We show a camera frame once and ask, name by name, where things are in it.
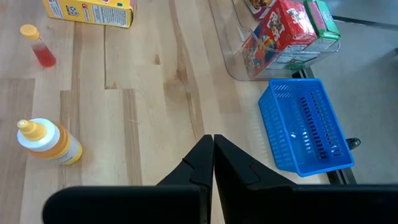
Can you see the blue plastic basket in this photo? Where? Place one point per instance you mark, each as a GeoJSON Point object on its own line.
{"type": "Point", "coordinates": [304, 130]}

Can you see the yellow Corn Pops cereal box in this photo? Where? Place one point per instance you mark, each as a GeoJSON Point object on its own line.
{"type": "Point", "coordinates": [93, 12]}

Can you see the red Froot Loops cereal box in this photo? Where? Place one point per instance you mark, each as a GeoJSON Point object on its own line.
{"type": "Point", "coordinates": [280, 31]}

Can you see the clear plastic bin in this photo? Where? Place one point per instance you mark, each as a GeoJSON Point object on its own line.
{"type": "Point", "coordinates": [231, 56]}

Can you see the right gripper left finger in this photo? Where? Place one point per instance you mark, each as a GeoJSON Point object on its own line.
{"type": "Point", "coordinates": [140, 205]}

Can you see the green Apple Jacks cereal box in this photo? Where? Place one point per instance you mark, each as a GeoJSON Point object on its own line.
{"type": "Point", "coordinates": [323, 21]}

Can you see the yellow bottle white collar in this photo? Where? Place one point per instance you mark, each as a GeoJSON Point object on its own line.
{"type": "Point", "coordinates": [56, 146]}

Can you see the small red bottle yellow cap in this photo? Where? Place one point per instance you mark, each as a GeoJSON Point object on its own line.
{"type": "Point", "coordinates": [43, 54]}

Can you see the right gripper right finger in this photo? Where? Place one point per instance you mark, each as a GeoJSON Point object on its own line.
{"type": "Point", "coordinates": [280, 205]}

